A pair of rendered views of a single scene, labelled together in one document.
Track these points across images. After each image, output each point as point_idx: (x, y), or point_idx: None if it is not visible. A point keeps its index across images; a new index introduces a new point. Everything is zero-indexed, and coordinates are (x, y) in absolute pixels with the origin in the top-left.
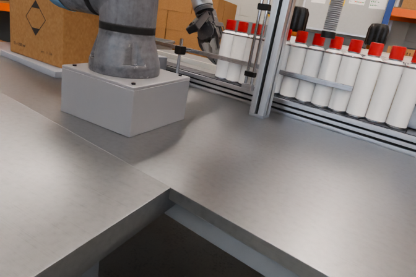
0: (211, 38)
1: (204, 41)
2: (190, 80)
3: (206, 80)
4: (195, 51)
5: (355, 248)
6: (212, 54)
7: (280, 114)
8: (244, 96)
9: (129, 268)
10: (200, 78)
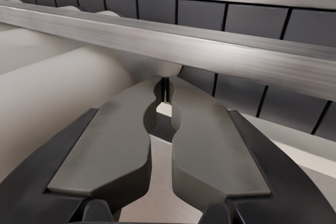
0: (93, 203)
1: (231, 218)
2: None
3: None
4: (304, 49)
5: None
6: (117, 22)
7: None
8: None
9: None
10: None
